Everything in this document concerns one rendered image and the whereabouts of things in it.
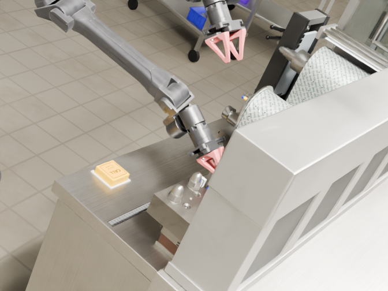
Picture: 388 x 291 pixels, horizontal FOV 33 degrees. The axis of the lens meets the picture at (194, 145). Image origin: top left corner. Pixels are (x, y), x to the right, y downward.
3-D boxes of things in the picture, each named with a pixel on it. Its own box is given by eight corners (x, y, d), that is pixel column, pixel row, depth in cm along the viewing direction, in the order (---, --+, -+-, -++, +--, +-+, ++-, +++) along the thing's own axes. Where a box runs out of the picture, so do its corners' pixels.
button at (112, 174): (110, 165, 189) (112, 159, 188) (127, 180, 186) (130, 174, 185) (93, 172, 183) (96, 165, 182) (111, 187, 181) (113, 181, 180)
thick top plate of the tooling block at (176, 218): (183, 193, 179) (191, 176, 176) (300, 289, 164) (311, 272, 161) (145, 211, 166) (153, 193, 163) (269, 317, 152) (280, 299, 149)
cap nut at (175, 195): (172, 192, 167) (179, 179, 165) (183, 201, 165) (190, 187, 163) (164, 197, 164) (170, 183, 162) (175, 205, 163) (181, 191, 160)
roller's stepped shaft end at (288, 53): (280, 52, 193) (284, 42, 192) (296, 63, 191) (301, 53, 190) (275, 53, 191) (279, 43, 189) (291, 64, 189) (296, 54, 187)
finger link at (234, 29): (220, 66, 173) (208, 32, 173) (234, 63, 178) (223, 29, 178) (240, 58, 169) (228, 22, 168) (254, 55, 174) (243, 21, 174)
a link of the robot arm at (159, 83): (49, 6, 176) (78, -13, 182) (47, 20, 180) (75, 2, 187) (172, 107, 170) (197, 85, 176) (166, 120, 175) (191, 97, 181)
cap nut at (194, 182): (191, 180, 175) (198, 167, 172) (202, 188, 173) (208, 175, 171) (183, 183, 172) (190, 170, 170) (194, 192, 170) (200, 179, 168)
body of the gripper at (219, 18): (203, 37, 170) (194, 10, 170) (225, 34, 178) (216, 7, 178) (222, 29, 166) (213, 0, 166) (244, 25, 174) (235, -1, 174)
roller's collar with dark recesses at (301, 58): (296, 66, 193) (306, 48, 190) (313, 77, 191) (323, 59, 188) (286, 70, 188) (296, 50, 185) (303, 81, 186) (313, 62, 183)
